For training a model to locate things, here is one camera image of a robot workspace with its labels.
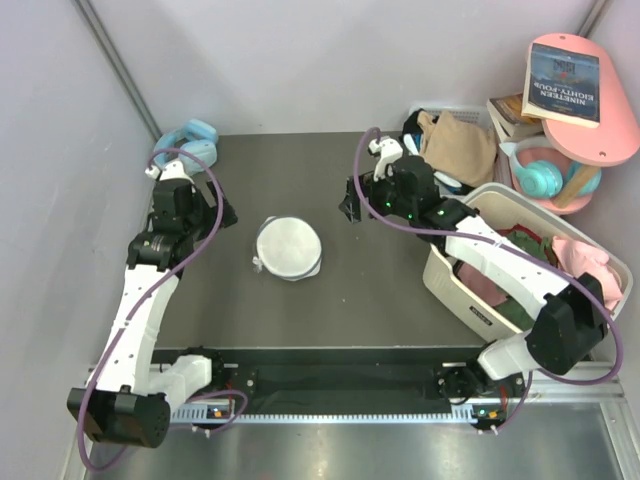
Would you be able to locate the stack of paperback books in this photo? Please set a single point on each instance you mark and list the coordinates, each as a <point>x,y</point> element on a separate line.
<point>509,124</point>

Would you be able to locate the white perforated plastic basket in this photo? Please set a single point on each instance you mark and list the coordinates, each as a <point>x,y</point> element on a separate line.
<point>411,128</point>

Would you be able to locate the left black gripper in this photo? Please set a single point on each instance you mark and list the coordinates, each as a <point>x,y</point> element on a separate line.
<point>215,211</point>

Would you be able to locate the pink garment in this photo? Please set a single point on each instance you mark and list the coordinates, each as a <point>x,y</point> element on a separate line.
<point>576,258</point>

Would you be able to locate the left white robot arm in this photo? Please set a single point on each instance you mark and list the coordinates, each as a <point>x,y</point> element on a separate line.
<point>123,401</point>

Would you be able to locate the pink two-tier side table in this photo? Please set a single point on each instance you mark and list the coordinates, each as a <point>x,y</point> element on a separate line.
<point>612,143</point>

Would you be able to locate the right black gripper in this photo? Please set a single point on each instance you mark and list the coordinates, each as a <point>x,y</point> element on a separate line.
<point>365,192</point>

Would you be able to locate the aluminium frame rail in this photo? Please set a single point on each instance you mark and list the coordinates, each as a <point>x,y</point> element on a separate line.
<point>212,408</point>

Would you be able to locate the teal pink headphones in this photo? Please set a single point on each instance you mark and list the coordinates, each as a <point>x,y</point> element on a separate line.
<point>539,178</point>

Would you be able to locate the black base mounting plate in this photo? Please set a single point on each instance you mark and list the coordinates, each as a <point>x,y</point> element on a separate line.
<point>314,381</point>

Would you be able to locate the blue Nineteen Eighty-Four book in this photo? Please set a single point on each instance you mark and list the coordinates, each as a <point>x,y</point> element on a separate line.
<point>562,85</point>

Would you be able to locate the cream laundry hamper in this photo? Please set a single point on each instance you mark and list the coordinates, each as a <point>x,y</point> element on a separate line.
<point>475,299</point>

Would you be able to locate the green garment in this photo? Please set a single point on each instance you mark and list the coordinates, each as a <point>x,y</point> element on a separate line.
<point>531,243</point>

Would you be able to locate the white mesh laundry bag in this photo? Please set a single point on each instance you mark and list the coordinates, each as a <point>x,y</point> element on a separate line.
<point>288,248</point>

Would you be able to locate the beige garment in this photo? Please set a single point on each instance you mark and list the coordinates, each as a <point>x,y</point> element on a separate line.
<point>461,150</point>

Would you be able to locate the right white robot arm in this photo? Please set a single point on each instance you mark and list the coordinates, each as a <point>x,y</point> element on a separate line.
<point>569,314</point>

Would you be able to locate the light blue headphones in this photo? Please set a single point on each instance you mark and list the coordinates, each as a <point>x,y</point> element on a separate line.
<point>195,137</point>

